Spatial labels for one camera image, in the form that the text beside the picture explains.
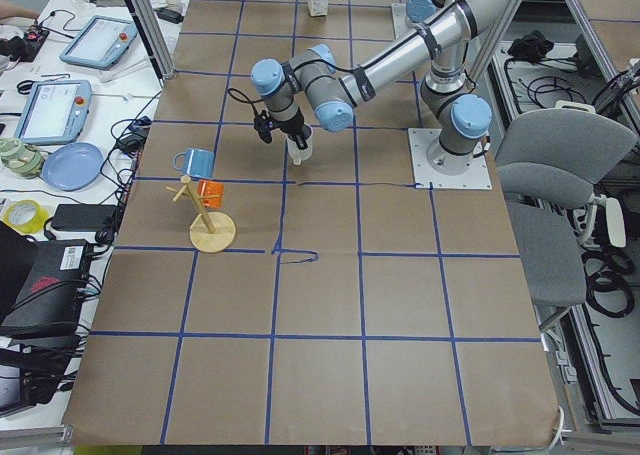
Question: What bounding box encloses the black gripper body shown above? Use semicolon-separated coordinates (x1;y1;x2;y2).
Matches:
269;107;305;136

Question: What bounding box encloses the white ribbed mug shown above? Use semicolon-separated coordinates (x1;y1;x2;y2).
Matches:
287;124;313;166

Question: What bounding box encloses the orange cup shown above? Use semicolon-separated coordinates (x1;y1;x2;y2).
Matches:
197;179;224;209

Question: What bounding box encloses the blue mug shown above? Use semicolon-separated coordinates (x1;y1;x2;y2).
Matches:
172;148;215;179

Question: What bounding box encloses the wooden mug tree stand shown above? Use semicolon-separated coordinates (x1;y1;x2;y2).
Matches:
166;175;236;253

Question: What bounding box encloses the upper teach pendant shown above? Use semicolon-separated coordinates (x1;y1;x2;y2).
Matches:
59;15;138;70

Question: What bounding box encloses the teach pendant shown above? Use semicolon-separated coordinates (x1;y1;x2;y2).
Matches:
14;80;93;146
59;15;138;70

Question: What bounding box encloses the light blue plate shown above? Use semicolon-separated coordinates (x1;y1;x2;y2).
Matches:
41;142;104;191

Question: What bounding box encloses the lower teach pendant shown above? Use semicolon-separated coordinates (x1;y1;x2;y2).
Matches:
14;80;93;146

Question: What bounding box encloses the black power adapter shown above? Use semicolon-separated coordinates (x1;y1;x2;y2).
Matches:
50;204;116;232

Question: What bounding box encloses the grey office chair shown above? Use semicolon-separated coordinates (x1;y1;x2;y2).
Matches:
495;101;637;331

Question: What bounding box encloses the green tape rolls stack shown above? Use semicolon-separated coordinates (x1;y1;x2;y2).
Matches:
1;138;46;178

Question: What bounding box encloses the yellow tape roll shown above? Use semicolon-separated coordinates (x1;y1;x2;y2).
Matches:
3;200;49;234

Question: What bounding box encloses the black electronics box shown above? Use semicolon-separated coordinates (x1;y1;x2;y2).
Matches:
1;239;102;340

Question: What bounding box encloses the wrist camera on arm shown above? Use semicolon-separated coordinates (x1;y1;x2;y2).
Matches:
253;110;274;144

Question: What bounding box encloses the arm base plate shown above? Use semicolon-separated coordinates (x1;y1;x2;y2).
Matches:
391;3;442;39
408;128;492;190

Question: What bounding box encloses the aluminium frame post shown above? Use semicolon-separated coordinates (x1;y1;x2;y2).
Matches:
124;0;175;81

